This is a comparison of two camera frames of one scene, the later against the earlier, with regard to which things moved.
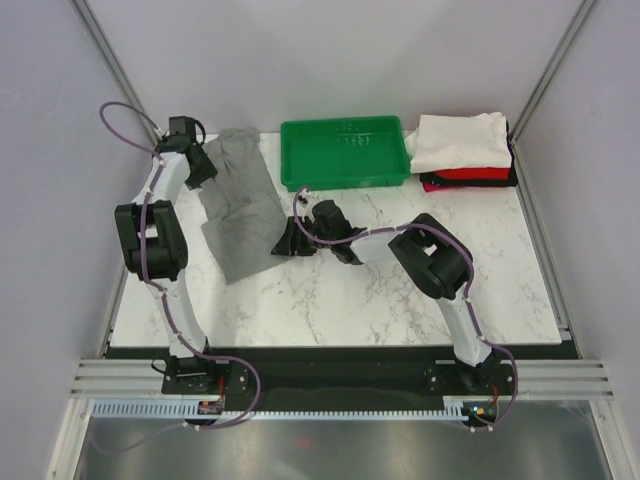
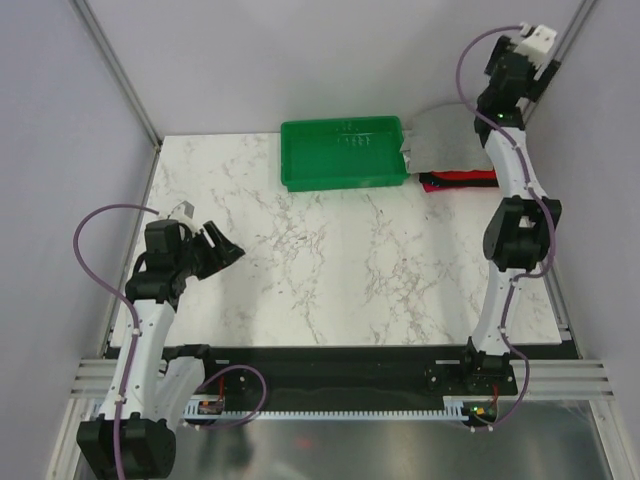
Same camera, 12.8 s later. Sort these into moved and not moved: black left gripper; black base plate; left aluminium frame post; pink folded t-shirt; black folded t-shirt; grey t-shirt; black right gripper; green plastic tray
Moved: black left gripper; grey t-shirt; black right gripper
Not moved: black base plate; black folded t-shirt; left aluminium frame post; pink folded t-shirt; green plastic tray
